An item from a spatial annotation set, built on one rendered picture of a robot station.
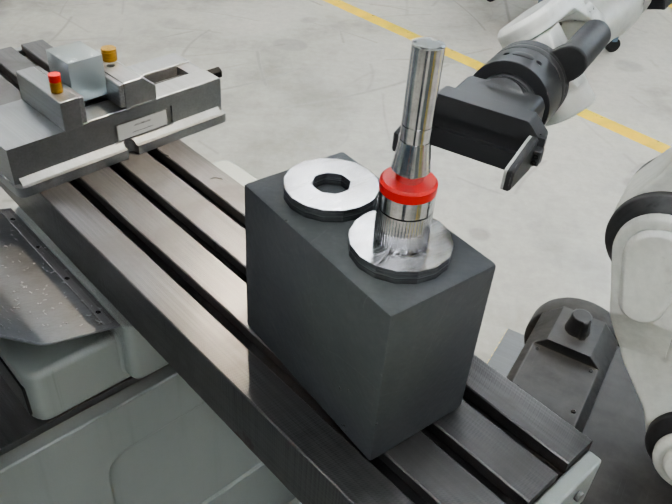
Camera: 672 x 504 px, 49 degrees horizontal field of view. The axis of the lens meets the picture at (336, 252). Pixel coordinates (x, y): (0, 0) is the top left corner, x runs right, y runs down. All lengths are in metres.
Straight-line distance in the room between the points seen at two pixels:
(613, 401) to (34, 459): 0.94
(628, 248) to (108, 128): 0.72
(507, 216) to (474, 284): 2.16
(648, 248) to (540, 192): 2.01
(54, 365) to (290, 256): 0.40
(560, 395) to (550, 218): 1.56
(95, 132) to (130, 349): 0.31
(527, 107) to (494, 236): 1.96
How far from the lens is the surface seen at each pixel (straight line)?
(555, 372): 1.37
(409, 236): 0.59
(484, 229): 2.69
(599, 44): 0.84
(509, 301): 2.40
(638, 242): 0.97
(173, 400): 1.11
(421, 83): 0.54
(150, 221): 0.98
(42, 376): 0.97
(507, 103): 0.72
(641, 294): 1.01
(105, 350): 0.99
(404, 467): 0.71
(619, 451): 1.32
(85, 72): 1.08
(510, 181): 0.64
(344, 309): 0.62
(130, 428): 1.10
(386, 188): 0.58
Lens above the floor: 1.54
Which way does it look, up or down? 38 degrees down
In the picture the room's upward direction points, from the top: 4 degrees clockwise
